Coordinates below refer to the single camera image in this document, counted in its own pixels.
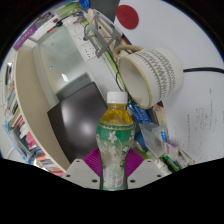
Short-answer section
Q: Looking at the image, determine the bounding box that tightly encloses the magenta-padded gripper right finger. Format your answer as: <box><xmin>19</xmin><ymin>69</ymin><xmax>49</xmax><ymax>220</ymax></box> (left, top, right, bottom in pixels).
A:
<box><xmin>124</xmin><ymin>147</ymin><xmax>165</xmax><ymax>191</ymax></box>

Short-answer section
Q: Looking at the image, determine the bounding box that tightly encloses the green-labelled clear drink bottle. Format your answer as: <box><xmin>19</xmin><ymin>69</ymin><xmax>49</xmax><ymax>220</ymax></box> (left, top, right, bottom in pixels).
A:
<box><xmin>95</xmin><ymin>90</ymin><xmax>136</xmax><ymax>192</ymax></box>

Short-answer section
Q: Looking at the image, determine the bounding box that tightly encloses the clear plastic box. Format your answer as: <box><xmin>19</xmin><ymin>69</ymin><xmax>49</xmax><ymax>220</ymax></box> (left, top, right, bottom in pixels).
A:
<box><xmin>139</xmin><ymin>121</ymin><xmax>168</xmax><ymax>158</ymax></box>

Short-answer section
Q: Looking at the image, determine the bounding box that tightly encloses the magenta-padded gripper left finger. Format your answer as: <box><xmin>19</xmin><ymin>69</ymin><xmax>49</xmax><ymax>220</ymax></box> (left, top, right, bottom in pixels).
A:
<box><xmin>61</xmin><ymin>147</ymin><xmax>103</xmax><ymax>191</ymax></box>

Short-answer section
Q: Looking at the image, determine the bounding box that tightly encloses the white handwritten paper sheet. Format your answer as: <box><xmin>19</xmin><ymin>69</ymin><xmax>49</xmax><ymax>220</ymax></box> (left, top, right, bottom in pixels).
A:
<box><xmin>163</xmin><ymin>71</ymin><xmax>224</xmax><ymax>165</ymax></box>

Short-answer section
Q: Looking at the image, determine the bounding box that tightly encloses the grey metal laptop stand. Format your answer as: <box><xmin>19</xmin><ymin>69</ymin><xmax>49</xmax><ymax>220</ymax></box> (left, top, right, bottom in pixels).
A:
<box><xmin>83</xmin><ymin>11</ymin><xmax>123</xmax><ymax>60</ymax></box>

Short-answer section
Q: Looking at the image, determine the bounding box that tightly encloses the white purple small packet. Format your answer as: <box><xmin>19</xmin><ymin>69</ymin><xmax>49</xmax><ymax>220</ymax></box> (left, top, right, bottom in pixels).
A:
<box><xmin>163</xmin><ymin>139</ymin><xmax>180</xmax><ymax>160</ymax></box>

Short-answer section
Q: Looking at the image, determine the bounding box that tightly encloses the black computer monitor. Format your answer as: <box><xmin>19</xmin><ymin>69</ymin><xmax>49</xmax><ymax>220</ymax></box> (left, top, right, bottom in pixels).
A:
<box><xmin>46</xmin><ymin>81</ymin><xmax>109</xmax><ymax>165</ymax></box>

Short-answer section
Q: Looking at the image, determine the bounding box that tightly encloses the wall shelf with books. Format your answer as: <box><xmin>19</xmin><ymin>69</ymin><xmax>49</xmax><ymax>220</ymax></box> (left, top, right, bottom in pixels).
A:
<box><xmin>2</xmin><ymin>44</ymin><xmax>73</xmax><ymax>178</ymax></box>

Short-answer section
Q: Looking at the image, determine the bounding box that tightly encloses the black pen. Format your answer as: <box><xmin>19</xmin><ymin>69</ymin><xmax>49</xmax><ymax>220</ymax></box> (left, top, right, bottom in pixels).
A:
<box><xmin>183</xmin><ymin>66</ymin><xmax>224</xmax><ymax>75</ymax></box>

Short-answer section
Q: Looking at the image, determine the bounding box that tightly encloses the black desk mat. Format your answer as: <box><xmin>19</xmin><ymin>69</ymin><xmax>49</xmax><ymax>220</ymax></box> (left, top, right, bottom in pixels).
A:
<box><xmin>89</xmin><ymin>0</ymin><xmax>121</xmax><ymax>23</ymax></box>

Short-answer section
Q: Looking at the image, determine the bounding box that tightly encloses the coiled blue cable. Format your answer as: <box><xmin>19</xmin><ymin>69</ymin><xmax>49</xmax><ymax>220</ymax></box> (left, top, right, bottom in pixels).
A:
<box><xmin>78</xmin><ymin>0</ymin><xmax>92</xmax><ymax>11</ymax></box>

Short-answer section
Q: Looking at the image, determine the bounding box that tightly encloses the round blue container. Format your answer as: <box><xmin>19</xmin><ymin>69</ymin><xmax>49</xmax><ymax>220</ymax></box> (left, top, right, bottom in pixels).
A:
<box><xmin>134</xmin><ymin>132</ymin><xmax>148</xmax><ymax>152</ymax></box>

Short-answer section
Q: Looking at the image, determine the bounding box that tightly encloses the flat round red coaster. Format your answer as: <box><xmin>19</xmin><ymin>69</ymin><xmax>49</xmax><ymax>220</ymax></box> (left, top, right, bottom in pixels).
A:
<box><xmin>115</xmin><ymin>4</ymin><xmax>140</xmax><ymax>30</ymax></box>

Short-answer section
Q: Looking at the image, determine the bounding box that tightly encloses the white patterned ceramic mug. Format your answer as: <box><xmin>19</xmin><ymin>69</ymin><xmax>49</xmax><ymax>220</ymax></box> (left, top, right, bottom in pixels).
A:
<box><xmin>113</xmin><ymin>44</ymin><xmax>185</xmax><ymax>110</ymax></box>

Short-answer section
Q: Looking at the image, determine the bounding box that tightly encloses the blue snack packet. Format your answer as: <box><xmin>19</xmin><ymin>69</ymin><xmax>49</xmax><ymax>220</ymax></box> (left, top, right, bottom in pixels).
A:
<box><xmin>128</xmin><ymin>102</ymin><xmax>152</xmax><ymax>123</ymax></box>

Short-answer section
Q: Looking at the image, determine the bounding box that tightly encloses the white wall socket strip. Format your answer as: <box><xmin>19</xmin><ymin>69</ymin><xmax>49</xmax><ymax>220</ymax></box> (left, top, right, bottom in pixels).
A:
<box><xmin>71</xmin><ymin>24</ymin><xmax>100</xmax><ymax>62</ymax></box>

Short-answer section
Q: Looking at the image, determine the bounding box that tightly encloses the purple hanging banner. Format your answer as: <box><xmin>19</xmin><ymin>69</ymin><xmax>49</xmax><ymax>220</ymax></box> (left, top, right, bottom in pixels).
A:
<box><xmin>12</xmin><ymin>26</ymin><xmax>38</xmax><ymax>52</ymax></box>

